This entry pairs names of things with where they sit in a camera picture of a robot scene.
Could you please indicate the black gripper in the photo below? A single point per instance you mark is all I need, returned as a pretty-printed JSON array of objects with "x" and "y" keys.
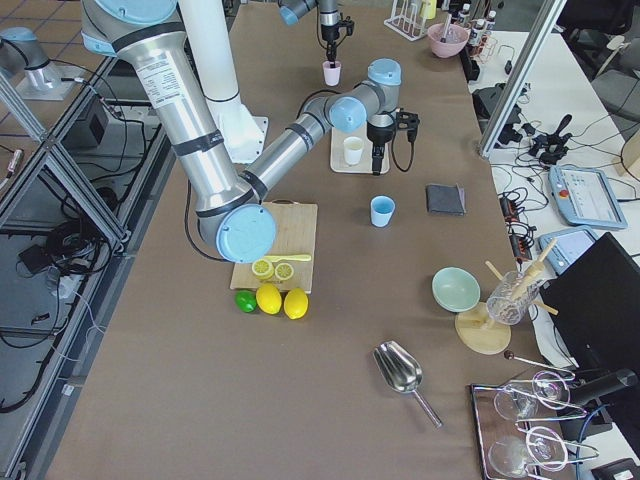
[
  {"x": 378, "y": 134},
  {"x": 329, "y": 31}
]

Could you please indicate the cream yellow cup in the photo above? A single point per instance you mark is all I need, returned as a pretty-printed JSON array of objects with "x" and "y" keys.
[{"x": 353, "y": 147}]

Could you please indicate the pink cup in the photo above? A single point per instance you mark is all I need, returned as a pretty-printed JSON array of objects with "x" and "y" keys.
[{"x": 331, "y": 72}]

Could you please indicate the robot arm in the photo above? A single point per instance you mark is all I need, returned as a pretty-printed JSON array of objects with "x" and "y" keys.
[
  {"x": 291, "y": 11},
  {"x": 181, "y": 54}
]

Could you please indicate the cream rabbit tray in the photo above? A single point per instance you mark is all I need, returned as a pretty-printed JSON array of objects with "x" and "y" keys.
[{"x": 338, "y": 163}]

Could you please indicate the wine glass rack tray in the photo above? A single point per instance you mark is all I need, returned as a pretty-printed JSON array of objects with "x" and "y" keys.
[{"x": 517, "y": 427}]

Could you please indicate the blue cup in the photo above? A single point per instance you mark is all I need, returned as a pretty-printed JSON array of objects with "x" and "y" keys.
[{"x": 382, "y": 208}]

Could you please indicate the grey folded cloth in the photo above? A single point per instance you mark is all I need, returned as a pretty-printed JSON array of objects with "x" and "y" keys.
[{"x": 445, "y": 199}]

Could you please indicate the wooden cutting board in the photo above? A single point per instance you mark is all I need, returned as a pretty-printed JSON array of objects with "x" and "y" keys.
[{"x": 296, "y": 234}]

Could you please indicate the pink ice bowl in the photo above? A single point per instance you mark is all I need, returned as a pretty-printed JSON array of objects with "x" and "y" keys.
[{"x": 449, "y": 45}]

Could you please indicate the yellow plastic knife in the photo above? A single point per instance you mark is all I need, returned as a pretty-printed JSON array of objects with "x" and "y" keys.
[{"x": 291, "y": 257}]

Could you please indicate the lemon slice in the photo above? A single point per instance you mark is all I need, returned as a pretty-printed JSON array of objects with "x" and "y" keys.
[
  {"x": 263, "y": 269},
  {"x": 284, "y": 271}
]

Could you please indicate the green bowl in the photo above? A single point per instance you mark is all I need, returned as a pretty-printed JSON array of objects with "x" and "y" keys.
[{"x": 455, "y": 289}]

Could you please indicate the whole lemon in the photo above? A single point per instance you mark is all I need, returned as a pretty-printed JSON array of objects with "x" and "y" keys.
[
  {"x": 296, "y": 304},
  {"x": 269, "y": 299}
]

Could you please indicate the clear textured glass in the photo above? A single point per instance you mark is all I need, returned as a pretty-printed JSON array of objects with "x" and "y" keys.
[{"x": 510, "y": 301}]

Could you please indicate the green lime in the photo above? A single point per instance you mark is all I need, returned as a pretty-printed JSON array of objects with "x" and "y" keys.
[{"x": 246, "y": 301}]

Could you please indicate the wooden cup stand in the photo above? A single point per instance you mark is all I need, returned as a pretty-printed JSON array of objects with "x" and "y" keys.
[{"x": 484, "y": 335}]

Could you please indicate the teach pendant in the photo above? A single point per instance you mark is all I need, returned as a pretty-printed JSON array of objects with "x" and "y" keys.
[
  {"x": 585, "y": 197},
  {"x": 570, "y": 244}
]

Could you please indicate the steel scoop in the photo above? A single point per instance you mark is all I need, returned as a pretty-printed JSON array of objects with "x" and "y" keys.
[{"x": 403, "y": 373}]

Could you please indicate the black monitor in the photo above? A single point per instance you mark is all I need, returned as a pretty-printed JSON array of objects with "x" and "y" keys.
[{"x": 597, "y": 299}]

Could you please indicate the upper wine glass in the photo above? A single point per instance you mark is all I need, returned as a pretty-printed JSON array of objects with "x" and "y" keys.
[{"x": 520, "y": 399}]

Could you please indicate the lower wine glass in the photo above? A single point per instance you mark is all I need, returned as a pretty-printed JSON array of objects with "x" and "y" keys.
[{"x": 539, "y": 450}]

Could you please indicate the white wire drying rack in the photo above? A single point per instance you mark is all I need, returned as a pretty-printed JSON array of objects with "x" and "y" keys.
[{"x": 409, "y": 18}]

